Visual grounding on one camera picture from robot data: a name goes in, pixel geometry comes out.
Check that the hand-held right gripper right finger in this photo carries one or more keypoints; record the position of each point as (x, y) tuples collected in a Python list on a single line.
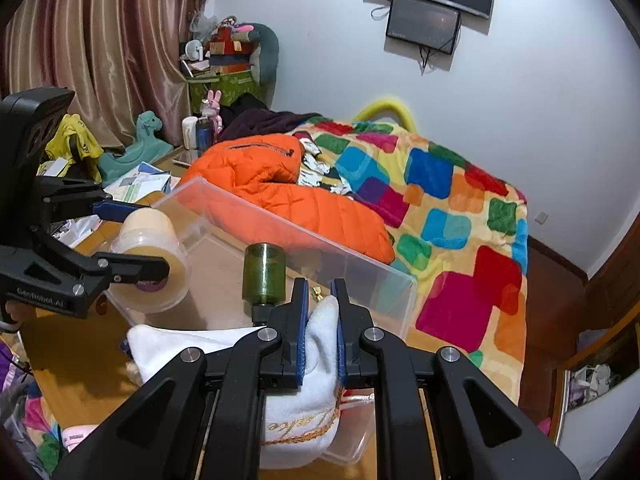
[(341, 330)]

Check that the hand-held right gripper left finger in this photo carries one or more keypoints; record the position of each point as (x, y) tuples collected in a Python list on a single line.
[(301, 330)]

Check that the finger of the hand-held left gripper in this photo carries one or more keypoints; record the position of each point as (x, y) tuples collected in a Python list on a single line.
[(117, 210), (140, 267)]

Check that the clear tape roll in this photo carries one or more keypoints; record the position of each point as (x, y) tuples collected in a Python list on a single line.
[(147, 227)]

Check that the clear plastic storage box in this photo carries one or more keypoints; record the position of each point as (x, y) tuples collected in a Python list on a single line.
[(360, 270)]

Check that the dark green bottle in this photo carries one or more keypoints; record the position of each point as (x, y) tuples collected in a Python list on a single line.
[(264, 270)]

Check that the white embroidered sock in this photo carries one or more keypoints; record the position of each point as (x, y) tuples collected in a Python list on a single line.
[(165, 345)]

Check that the pile of papers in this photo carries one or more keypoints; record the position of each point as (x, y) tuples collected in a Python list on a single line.
[(140, 180)]

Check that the yellow garment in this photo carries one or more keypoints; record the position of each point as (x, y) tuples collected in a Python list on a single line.
[(75, 135)]

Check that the teal rocking dinosaur toy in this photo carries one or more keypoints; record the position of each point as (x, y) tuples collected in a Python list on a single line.
[(125, 157)]

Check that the white cup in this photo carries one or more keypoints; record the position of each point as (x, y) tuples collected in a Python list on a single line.
[(190, 132)]

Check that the blue bottle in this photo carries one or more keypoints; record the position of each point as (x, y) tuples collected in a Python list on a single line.
[(205, 137)]

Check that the orange puffer jacket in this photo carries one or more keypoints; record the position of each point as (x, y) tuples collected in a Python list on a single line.
[(310, 210)]

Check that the striped brown curtain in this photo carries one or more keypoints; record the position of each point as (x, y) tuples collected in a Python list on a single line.
[(100, 35)]

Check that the colourful checked blanket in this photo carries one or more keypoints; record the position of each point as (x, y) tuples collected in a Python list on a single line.
[(450, 260)]

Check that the pink bunny toy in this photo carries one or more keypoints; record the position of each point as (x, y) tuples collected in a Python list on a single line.
[(213, 105)]

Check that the black white patterned cloth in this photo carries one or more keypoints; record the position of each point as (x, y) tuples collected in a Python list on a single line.
[(315, 170)]

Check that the green storage box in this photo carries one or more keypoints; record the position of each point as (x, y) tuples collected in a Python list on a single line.
[(230, 87)]

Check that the dark purple clothing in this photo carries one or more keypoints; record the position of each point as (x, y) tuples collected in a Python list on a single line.
[(260, 122)]

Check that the small white fan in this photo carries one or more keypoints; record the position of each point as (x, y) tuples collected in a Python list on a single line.
[(193, 50)]

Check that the colourful cloth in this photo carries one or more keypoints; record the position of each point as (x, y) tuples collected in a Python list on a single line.
[(40, 425)]

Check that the stack of red boxes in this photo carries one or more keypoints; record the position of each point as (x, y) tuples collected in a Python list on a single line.
[(227, 55)]

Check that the grey plush toy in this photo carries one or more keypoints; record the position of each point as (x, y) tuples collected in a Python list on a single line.
[(267, 50)]

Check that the pink slipper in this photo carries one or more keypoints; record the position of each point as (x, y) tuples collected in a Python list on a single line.
[(545, 430)]

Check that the yellow curved pillow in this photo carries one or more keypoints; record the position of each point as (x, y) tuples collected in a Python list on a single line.
[(385, 101)]

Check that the wooden cabinet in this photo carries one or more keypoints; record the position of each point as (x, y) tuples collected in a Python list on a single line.
[(600, 340)]

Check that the black box under television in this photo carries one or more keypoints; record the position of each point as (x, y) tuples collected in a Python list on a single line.
[(422, 25)]

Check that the wall socket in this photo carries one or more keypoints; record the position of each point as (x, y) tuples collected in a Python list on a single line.
[(541, 218)]

